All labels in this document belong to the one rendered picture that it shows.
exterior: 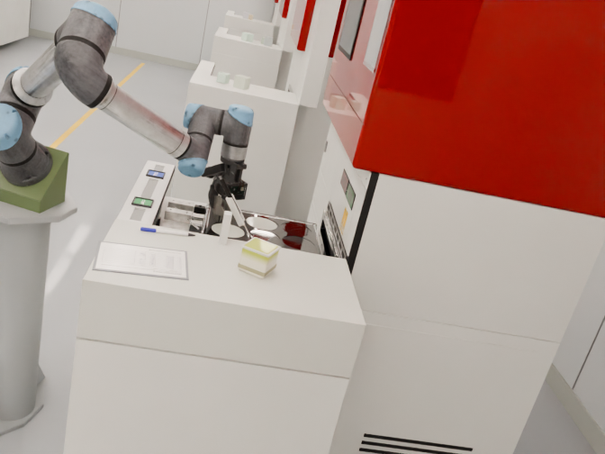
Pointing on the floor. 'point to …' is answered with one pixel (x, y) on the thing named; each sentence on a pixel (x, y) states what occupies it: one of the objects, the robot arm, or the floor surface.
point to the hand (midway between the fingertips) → (217, 216)
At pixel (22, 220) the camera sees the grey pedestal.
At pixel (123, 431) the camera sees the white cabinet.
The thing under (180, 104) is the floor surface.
